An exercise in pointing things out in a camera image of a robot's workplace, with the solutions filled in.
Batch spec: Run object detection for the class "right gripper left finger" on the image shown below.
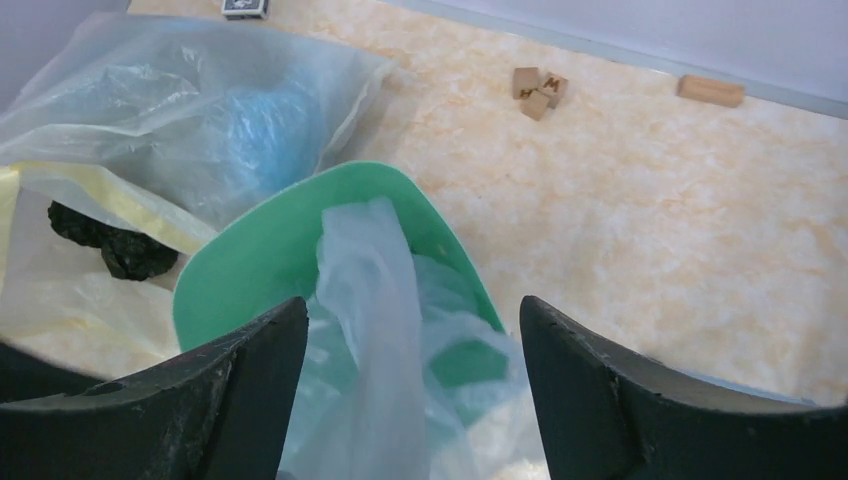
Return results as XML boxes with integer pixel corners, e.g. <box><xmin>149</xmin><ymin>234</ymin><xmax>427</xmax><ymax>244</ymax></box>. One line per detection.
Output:
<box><xmin>1</xmin><ymin>297</ymin><xmax>308</xmax><ymax>479</ymax></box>

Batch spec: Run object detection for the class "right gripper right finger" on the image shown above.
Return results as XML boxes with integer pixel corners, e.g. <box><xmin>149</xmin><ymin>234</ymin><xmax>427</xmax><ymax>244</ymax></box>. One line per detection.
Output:
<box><xmin>520</xmin><ymin>296</ymin><xmax>847</xmax><ymax>479</ymax></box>

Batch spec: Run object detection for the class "green plastic trash bin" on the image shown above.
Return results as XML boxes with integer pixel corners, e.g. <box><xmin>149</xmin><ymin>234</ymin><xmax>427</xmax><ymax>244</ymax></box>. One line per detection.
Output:
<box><xmin>172</xmin><ymin>162</ymin><xmax>504</xmax><ymax>353</ymax></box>

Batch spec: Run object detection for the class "light blue plastic bag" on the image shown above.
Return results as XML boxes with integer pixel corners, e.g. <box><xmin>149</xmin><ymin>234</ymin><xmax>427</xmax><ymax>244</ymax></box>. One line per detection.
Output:
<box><xmin>279</xmin><ymin>198</ymin><xmax>547</xmax><ymax>479</ymax></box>

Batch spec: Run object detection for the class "clear yellowish plastic bag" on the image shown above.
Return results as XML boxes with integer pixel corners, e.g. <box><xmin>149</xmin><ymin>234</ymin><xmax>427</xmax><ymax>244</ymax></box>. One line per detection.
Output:
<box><xmin>1</xmin><ymin>14</ymin><xmax>393</xmax><ymax>378</ymax></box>

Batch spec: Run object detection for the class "wooden letter cube front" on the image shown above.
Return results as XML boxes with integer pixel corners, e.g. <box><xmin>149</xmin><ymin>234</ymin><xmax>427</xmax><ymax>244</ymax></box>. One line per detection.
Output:
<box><xmin>520</xmin><ymin>90</ymin><xmax>550</xmax><ymax>121</ymax></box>

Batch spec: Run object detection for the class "small wooden block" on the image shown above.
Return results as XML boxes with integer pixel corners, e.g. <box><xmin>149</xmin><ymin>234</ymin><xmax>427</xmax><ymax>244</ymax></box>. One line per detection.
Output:
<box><xmin>676</xmin><ymin>75</ymin><xmax>746</xmax><ymax>108</ymax></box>

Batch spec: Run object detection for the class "blue playing card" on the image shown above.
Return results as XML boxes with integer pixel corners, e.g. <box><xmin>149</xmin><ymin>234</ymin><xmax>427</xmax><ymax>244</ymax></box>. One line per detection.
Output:
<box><xmin>221</xmin><ymin>0</ymin><xmax>269</xmax><ymax>20</ymax></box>

